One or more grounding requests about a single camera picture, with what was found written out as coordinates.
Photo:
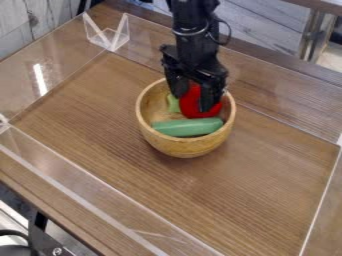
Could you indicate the long green vegetable block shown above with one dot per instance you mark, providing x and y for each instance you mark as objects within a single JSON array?
[{"x": 188, "y": 127}]

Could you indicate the red fruit ball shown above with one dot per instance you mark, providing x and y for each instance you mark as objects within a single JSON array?
[{"x": 188, "y": 104}]

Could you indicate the wooden bowl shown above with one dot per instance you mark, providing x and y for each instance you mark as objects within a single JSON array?
[{"x": 151, "y": 109}]

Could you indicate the metal table leg background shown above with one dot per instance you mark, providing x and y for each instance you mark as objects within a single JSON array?
[{"x": 315, "y": 35}]

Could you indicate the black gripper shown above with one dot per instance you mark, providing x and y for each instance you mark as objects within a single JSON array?
[{"x": 191, "y": 60}]

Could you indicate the small green vegetable piece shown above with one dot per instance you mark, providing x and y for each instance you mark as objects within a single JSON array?
[{"x": 172, "y": 104}]

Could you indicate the black chair part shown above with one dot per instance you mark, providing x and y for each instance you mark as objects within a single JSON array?
[{"x": 38, "y": 244}]

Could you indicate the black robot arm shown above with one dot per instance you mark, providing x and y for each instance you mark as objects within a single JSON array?
[{"x": 193, "y": 15}]

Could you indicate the clear acrylic corner bracket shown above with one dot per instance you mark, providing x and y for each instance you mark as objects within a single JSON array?
[{"x": 109, "y": 39}]

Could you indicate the clear acrylic tray wall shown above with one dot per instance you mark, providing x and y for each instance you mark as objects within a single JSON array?
[{"x": 115, "y": 225}]

